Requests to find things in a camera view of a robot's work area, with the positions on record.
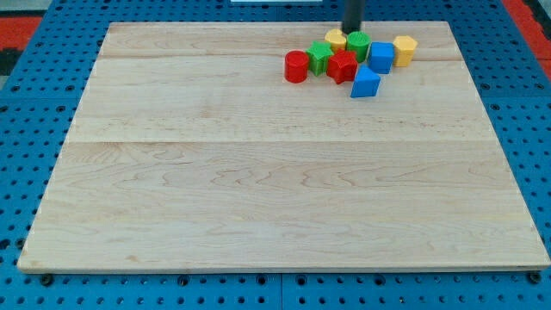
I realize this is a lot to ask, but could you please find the yellow heart block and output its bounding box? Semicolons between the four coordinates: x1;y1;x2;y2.
324;28;347;53

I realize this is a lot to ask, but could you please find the light wooden board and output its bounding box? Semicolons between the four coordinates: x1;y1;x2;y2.
18;22;550;274

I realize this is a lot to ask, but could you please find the red cylinder block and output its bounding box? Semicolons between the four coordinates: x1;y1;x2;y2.
284;50;309;84

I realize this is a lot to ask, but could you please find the green star block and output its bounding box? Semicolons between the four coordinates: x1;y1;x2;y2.
306;41;333;77

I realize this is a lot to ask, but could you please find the red star block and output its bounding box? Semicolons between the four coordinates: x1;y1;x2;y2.
326;50;358;84

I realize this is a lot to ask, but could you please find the blue triangle block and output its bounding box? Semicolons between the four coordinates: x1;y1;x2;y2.
350;65;381;98

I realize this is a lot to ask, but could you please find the green cylinder block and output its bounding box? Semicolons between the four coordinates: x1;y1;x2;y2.
345;31;371;63

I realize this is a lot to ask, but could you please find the blue cube block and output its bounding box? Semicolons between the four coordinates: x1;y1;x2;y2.
368;42;394;74

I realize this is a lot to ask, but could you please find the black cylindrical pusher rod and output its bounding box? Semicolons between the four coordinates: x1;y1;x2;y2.
341;0;366;34

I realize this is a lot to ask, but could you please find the yellow hexagon block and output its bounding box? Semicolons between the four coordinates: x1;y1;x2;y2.
393;35;418;67

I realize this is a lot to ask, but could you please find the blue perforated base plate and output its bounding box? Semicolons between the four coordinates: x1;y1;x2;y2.
1;0;550;309

